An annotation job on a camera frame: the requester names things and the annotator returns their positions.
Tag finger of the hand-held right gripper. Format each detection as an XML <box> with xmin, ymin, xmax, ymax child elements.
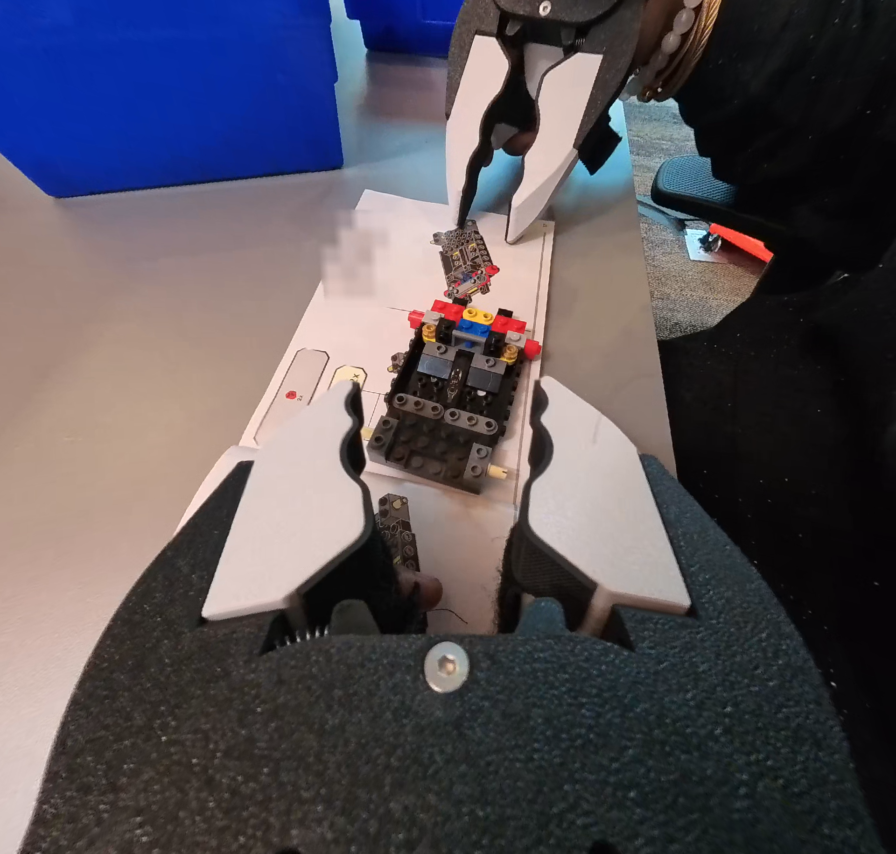
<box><xmin>445</xmin><ymin>32</ymin><xmax>517</xmax><ymax>229</ymax></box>
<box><xmin>503</xmin><ymin>42</ymin><xmax>605</xmax><ymax>245</ymax></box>

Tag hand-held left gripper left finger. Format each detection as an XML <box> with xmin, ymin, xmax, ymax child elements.
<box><xmin>201</xmin><ymin>381</ymin><xmax>376</xmax><ymax>632</ymax></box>

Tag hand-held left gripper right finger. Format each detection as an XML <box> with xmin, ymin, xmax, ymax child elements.
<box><xmin>513</xmin><ymin>375</ymin><xmax>694</xmax><ymax>635</ymax></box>

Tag black lego car model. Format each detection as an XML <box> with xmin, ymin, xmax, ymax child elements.
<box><xmin>364</xmin><ymin>298</ymin><xmax>544</xmax><ymax>497</ymax></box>

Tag white lego instruction booklet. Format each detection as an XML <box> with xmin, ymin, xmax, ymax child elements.
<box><xmin>175</xmin><ymin>189</ymin><xmax>558</xmax><ymax>635</ymax></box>

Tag person's right forearm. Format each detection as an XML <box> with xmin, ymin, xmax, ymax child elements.
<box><xmin>661</xmin><ymin>0</ymin><xmax>896</xmax><ymax>277</ymax></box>

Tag person's right hand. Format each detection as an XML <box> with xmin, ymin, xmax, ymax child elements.
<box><xmin>632</xmin><ymin>0</ymin><xmax>693</xmax><ymax>79</ymax></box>

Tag person's left hand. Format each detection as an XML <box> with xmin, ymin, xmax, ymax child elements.
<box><xmin>401</xmin><ymin>572</ymin><xmax>445</xmax><ymax>614</ymax></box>

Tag small blue plastic bin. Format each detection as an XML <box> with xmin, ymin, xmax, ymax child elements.
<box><xmin>336</xmin><ymin>0</ymin><xmax>485</xmax><ymax>58</ymax></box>

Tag black padded office chair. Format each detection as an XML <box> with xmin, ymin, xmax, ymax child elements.
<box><xmin>650</xmin><ymin>154</ymin><xmax>771</xmax><ymax>254</ymax></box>

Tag person's legs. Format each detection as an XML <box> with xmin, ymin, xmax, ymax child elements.
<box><xmin>657</xmin><ymin>238</ymin><xmax>896</xmax><ymax>848</ymax></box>

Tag red plastic piece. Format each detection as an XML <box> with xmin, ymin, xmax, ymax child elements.
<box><xmin>706</xmin><ymin>222</ymin><xmax>776</xmax><ymax>264</ymax></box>

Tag large blue plastic bin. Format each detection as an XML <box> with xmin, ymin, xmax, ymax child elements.
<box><xmin>0</xmin><ymin>0</ymin><xmax>346</xmax><ymax>199</ymax></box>

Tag white bead bracelet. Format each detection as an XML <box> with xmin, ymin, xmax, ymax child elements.
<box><xmin>619</xmin><ymin>0</ymin><xmax>719</xmax><ymax>103</ymax></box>

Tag gold bangle bracelet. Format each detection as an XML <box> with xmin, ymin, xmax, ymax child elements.
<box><xmin>640</xmin><ymin>0</ymin><xmax>729</xmax><ymax>105</ymax></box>

